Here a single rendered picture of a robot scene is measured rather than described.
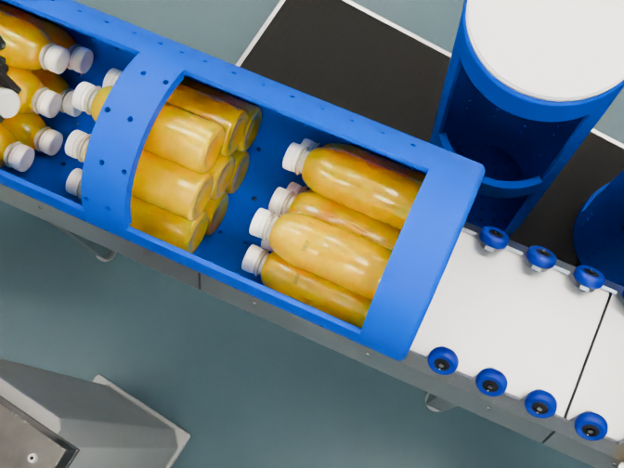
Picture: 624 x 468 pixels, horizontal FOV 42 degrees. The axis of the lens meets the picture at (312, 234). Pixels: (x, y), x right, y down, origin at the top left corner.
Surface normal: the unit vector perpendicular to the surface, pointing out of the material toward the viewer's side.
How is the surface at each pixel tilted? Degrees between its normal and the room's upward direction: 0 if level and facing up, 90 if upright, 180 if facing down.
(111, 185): 44
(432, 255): 12
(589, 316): 0
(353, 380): 0
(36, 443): 5
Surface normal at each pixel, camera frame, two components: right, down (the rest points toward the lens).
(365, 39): -0.05, -0.25
